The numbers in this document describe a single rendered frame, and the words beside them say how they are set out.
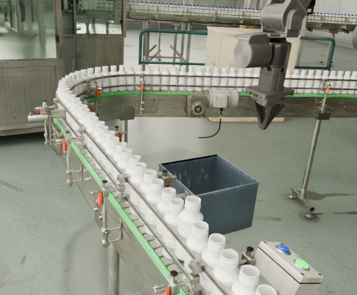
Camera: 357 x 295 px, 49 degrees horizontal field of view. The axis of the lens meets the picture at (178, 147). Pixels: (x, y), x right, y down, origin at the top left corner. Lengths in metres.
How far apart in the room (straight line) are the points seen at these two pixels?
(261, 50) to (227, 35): 4.27
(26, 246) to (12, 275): 0.29
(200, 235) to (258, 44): 0.44
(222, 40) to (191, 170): 3.43
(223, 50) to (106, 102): 2.79
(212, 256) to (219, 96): 1.82
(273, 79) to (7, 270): 2.17
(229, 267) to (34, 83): 3.61
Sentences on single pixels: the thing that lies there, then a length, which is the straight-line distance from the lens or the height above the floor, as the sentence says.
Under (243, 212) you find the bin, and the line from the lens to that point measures 1.67.
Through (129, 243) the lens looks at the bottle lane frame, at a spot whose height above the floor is 0.92.
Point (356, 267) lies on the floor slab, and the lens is 3.01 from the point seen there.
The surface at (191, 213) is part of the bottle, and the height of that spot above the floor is 1.17.
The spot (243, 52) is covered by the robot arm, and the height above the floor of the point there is 1.55.
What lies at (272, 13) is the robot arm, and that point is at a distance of 0.89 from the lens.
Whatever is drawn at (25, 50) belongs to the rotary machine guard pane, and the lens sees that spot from 4.20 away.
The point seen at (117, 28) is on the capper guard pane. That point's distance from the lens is 6.43.
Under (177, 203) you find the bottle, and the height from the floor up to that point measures 1.15.
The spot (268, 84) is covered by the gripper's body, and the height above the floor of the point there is 1.49.
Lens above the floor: 1.67
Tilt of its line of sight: 22 degrees down
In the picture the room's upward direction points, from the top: 4 degrees clockwise
